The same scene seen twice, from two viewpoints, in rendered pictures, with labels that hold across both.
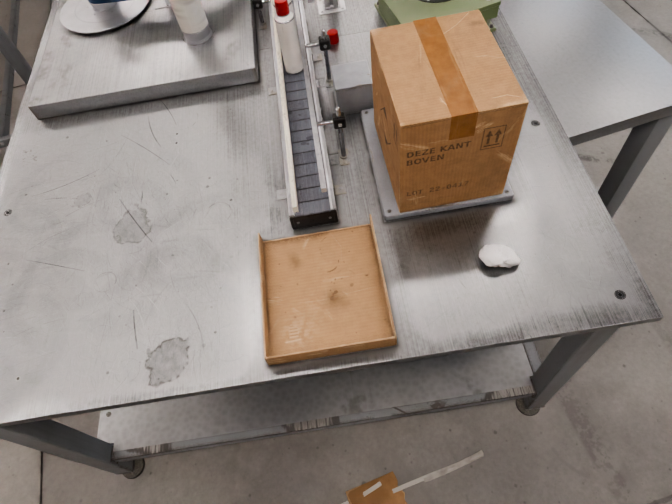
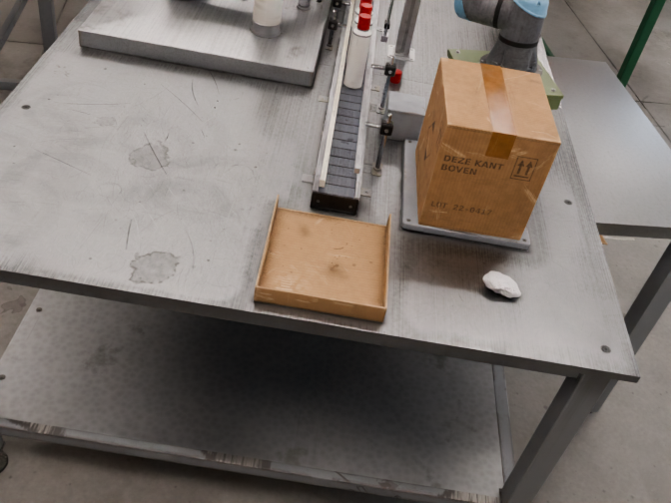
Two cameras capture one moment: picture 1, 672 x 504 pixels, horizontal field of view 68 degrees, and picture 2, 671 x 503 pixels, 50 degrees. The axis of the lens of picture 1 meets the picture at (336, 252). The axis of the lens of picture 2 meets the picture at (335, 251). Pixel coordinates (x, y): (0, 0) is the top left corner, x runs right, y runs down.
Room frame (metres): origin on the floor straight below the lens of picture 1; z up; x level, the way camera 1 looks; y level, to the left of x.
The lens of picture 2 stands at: (-0.64, 0.12, 1.87)
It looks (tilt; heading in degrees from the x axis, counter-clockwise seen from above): 41 degrees down; 355
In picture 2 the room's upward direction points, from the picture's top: 11 degrees clockwise
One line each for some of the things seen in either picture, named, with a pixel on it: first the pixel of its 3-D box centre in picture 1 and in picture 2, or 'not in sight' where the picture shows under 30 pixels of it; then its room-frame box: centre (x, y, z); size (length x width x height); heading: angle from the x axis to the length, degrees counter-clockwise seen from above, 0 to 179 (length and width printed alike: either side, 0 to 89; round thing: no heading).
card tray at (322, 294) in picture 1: (322, 285); (327, 253); (0.51, 0.04, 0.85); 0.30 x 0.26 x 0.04; 178
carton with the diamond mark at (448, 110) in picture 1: (438, 114); (479, 148); (0.80, -0.28, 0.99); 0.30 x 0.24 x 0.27; 179
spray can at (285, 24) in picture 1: (288, 36); (358, 51); (1.19, 0.01, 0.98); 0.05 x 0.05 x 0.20
